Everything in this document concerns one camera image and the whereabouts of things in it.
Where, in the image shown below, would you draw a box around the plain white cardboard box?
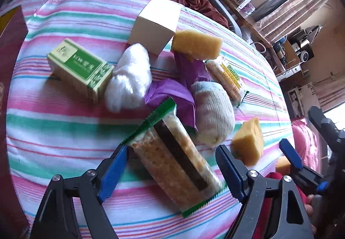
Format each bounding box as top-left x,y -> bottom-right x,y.
127,0 -> 182,55

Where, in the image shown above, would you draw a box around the yellow sponge block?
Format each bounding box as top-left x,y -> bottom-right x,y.
171,30 -> 223,60

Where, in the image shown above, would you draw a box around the dark red storage box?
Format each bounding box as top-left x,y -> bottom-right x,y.
1,6 -> 29,238

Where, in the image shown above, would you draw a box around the grey rolled sock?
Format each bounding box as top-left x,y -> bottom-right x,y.
190,81 -> 235,148

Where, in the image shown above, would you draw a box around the pink curtain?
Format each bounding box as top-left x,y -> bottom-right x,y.
256,0 -> 328,43

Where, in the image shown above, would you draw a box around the pink quilt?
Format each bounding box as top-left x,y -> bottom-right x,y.
291,118 -> 321,173

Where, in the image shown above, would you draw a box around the green cream carton box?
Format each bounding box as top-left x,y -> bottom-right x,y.
47,38 -> 114,103

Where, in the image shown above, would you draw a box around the Weidan cracker pack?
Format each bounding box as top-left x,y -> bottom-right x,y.
205,55 -> 249,107

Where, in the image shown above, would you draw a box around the small yellow sponge piece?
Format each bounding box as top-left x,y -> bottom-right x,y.
275,156 -> 291,175

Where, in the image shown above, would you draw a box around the wooden desk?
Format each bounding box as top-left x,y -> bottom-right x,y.
220,0 -> 302,81

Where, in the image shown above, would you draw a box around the striped bed sheet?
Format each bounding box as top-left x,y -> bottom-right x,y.
1,0 -> 293,238

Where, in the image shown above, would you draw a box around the purple small box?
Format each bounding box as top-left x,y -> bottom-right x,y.
240,2 -> 256,15

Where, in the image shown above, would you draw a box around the yellow sponge wedge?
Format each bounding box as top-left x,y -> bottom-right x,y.
230,117 -> 264,166

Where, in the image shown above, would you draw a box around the large cracker pack green ends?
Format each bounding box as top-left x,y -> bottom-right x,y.
122,98 -> 225,217

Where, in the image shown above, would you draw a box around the purple snack packet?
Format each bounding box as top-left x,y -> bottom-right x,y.
144,52 -> 210,129

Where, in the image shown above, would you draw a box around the white rolled sock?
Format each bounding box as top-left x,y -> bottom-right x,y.
105,43 -> 152,113

